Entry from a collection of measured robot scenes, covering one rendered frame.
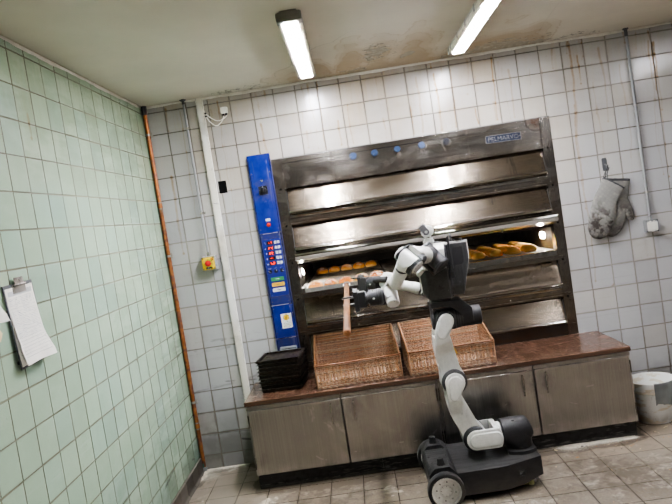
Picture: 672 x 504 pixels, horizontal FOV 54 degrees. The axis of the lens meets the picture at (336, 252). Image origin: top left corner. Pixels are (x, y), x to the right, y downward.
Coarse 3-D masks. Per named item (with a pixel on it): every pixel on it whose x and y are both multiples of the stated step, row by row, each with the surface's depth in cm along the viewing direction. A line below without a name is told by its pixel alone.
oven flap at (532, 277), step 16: (480, 272) 466; (496, 272) 465; (512, 272) 464; (528, 272) 464; (544, 272) 463; (480, 288) 463; (496, 288) 462; (512, 288) 461; (528, 288) 458; (544, 288) 458; (320, 304) 468; (336, 304) 467; (368, 304) 465; (400, 304) 464; (416, 304) 463; (320, 320) 462; (336, 320) 465
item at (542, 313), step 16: (512, 304) 467; (528, 304) 466; (544, 304) 465; (560, 304) 464; (496, 320) 464; (512, 320) 464; (528, 320) 463; (544, 320) 462; (560, 320) 461; (416, 336) 465
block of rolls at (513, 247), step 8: (480, 248) 522; (488, 248) 497; (496, 248) 515; (504, 248) 495; (512, 248) 477; (520, 248) 495; (528, 248) 477; (536, 248) 478; (472, 256) 480; (480, 256) 477; (488, 256) 488; (496, 256) 476
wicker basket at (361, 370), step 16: (320, 336) 463; (336, 336) 463; (352, 336) 462; (368, 336) 462; (384, 336) 462; (320, 352) 461; (336, 352) 460; (352, 352) 460; (368, 352) 460; (384, 352) 460; (400, 352) 420; (320, 368) 418; (336, 368) 418; (352, 368) 418; (368, 368) 418; (384, 368) 445; (400, 368) 419; (320, 384) 419; (336, 384) 419; (352, 384) 419
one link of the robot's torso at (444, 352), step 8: (440, 320) 369; (448, 320) 369; (432, 328) 385; (440, 328) 369; (448, 328) 369; (432, 336) 384; (440, 336) 370; (448, 336) 370; (432, 344) 386; (440, 344) 371; (448, 344) 372; (440, 352) 373; (448, 352) 374; (440, 360) 374; (448, 360) 374; (456, 360) 374; (440, 368) 374; (448, 368) 374; (456, 368) 374; (440, 376) 378; (464, 376) 373
